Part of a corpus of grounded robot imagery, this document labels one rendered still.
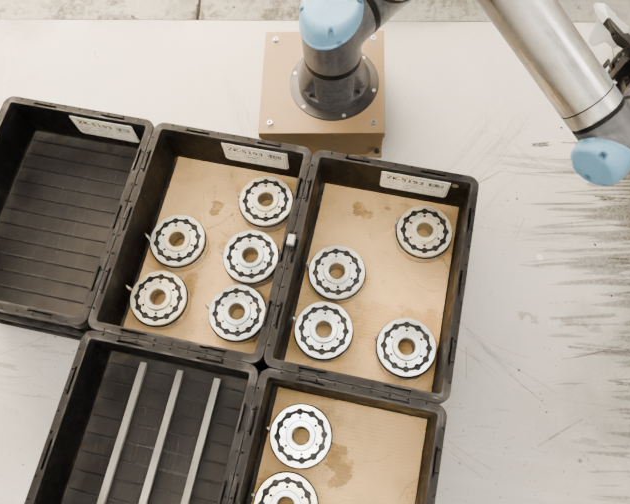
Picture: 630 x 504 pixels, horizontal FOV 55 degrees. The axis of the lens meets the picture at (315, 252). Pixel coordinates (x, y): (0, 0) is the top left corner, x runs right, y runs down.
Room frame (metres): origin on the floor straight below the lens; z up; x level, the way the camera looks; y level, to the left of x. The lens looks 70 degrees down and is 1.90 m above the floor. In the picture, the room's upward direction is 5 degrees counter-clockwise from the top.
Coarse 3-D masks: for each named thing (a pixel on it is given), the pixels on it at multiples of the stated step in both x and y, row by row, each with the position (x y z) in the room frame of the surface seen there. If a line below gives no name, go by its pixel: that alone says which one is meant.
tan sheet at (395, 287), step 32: (352, 192) 0.50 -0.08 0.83; (320, 224) 0.44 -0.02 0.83; (352, 224) 0.43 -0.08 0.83; (384, 224) 0.43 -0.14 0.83; (384, 256) 0.36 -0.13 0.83; (448, 256) 0.35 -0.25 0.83; (384, 288) 0.30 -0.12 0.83; (416, 288) 0.30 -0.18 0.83; (352, 320) 0.25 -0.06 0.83; (384, 320) 0.24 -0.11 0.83; (288, 352) 0.20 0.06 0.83; (352, 352) 0.19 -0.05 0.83; (416, 384) 0.12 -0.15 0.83
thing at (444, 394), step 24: (312, 168) 0.51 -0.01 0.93; (384, 168) 0.49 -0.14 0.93; (408, 168) 0.49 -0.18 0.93; (288, 264) 0.33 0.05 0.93; (288, 288) 0.29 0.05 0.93; (456, 288) 0.26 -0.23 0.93; (456, 312) 0.22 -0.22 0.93; (456, 336) 0.18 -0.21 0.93; (360, 384) 0.12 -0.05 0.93; (384, 384) 0.12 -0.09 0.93
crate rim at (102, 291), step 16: (160, 128) 0.62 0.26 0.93; (176, 128) 0.61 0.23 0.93; (192, 128) 0.61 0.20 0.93; (256, 144) 0.56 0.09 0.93; (272, 144) 0.56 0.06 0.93; (288, 144) 0.56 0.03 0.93; (144, 160) 0.55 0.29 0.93; (304, 160) 0.52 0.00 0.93; (144, 176) 0.52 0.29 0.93; (304, 176) 0.49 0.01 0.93; (128, 208) 0.46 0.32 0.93; (128, 224) 0.43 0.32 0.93; (288, 224) 0.40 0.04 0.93; (112, 256) 0.37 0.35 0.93; (112, 272) 0.34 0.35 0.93; (272, 288) 0.29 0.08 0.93; (96, 304) 0.29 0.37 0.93; (272, 304) 0.26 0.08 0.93; (96, 320) 0.26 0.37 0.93; (128, 336) 0.23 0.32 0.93; (144, 336) 0.23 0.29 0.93; (160, 336) 0.23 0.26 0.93; (208, 352) 0.19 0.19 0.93; (224, 352) 0.19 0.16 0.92; (240, 352) 0.19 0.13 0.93; (256, 352) 0.19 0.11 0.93
